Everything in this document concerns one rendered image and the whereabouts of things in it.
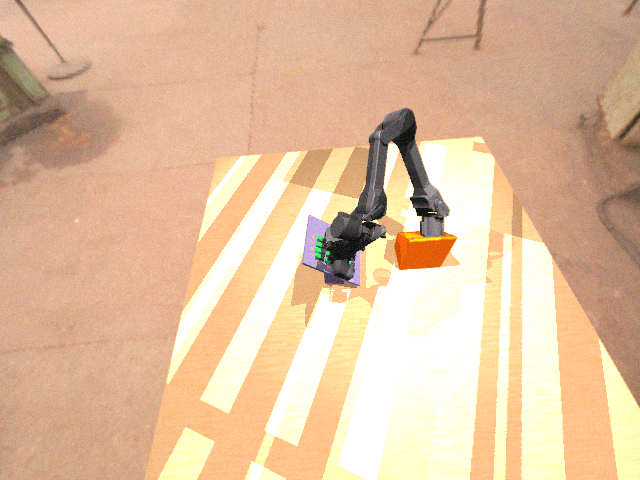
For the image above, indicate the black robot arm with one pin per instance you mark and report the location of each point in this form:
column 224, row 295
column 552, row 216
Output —
column 400, row 128

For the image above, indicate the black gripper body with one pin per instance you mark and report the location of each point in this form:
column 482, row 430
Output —
column 341, row 268

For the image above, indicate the lavender switch panel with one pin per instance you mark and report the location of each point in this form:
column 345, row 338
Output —
column 315, row 253

